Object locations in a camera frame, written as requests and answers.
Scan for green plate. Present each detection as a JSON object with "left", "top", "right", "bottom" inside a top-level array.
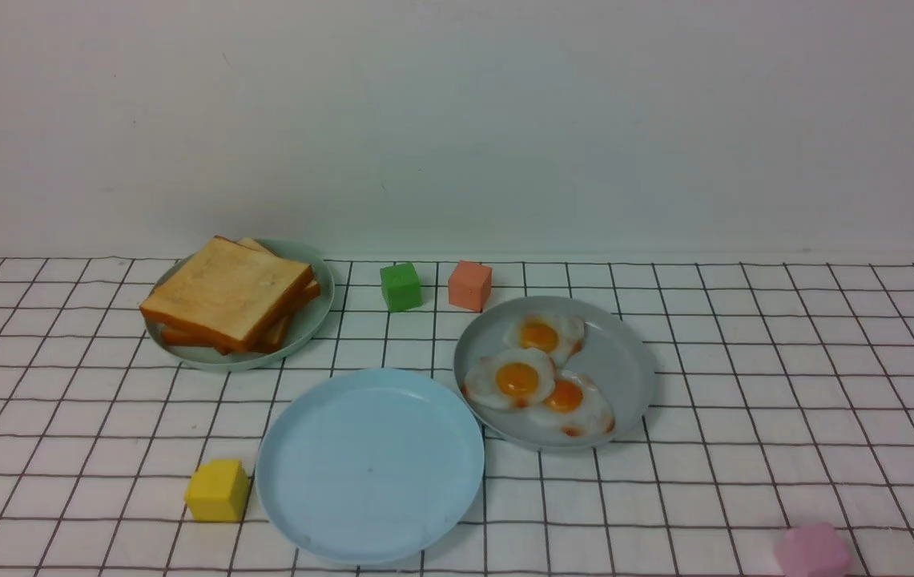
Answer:
[{"left": 144, "top": 240, "right": 336, "bottom": 373}]

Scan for orange cube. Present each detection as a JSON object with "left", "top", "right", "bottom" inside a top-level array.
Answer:
[{"left": 447, "top": 260, "right": 493, "bottom": 312}]

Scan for pink cube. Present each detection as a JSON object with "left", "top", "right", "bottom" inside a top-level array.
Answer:
[{"left": 774, "top": 523, "right": 852, "bottom": 576}]

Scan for green cube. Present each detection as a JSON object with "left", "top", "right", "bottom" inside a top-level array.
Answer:
[{"left": 380, "top": 262, "right": 423, "bottom": 312}]

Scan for fried egg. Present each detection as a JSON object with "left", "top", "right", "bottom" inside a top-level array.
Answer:
[
  {"left": 526, "top": 369, "right": 615, "bottom": 439},
  {"left": 503, "top": 312, "right": 586, "bottom": 368},
  {"left": 460, "top": 348, "right": 557, "bottom": 410}
]

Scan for light blue plate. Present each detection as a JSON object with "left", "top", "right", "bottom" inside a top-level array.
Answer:
[{"left": 254, "top": 368, "right": 485, "bottom": 567}]

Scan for toast slice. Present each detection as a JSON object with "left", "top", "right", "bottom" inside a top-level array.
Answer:
[
  {"left": 160, "top": 313, "right": 296, "bottom": 355},
  {"left": 218, "top": 238, "right": 321, "bottom": 355},
  {"left": 139, "top": 236, "right": 316, "bottom": 352}
]

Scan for yellow cube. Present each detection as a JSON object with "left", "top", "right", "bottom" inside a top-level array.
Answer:
[{"left": 184, "top": 459, "right": 251, "bottom": 523}]

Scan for grey plate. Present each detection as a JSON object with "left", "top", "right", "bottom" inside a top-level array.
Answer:
[{"left": 453, "top": 296, "right": 658, "bottom": 450}]

